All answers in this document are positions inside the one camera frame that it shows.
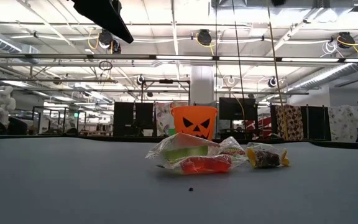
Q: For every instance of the green gummy clear wrapper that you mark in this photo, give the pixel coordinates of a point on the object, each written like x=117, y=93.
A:
x=185, y=151

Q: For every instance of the brown candy yellow ends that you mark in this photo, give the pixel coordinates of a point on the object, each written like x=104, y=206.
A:
x=264, y=158

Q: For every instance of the black divider panel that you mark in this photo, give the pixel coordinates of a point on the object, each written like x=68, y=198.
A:
x=317, y=123
x=145, y=116
x=123, y=119

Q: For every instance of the clear wrapper red-green print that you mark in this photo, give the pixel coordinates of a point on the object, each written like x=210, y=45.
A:
x=233, y=149

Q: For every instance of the black rig frame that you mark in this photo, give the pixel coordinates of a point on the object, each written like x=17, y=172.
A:
x=166, y=81

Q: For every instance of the clear crinkled candy wrapper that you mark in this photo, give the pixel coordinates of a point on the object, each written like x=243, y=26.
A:
x=259, y=145

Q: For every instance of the orange pumpkin face bucket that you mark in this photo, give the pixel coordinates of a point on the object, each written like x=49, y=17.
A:
x=194, y=123

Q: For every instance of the floral patterned cloth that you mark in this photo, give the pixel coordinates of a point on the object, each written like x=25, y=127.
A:
x=165, y=118

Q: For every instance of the brown patterned cloth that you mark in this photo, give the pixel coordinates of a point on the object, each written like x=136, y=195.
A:
x=289, y=123

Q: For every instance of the blue-grey table mat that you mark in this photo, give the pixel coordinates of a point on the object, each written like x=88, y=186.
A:
x=179, y=199

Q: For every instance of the white patterned cloth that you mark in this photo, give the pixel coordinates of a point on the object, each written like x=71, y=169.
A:
x=346, y=124

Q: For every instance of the red slanted structure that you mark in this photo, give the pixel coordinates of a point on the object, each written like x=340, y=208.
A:
x=259, y=123

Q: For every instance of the black office chair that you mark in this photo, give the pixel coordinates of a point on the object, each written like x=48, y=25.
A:
x=19, y=126

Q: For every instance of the white column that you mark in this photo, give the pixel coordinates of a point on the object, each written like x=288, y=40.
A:
x=202, y=84

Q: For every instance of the green sign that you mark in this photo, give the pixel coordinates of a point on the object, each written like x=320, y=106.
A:
x=76, y=115

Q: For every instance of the ceiling light rail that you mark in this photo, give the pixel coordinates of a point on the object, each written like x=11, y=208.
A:
x=309, y=59

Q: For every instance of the red gummy clear wrapper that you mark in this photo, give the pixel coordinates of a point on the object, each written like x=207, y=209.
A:
x=207, y=165

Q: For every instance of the black computer monitor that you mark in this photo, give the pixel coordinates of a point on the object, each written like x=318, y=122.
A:
x=238, y=109

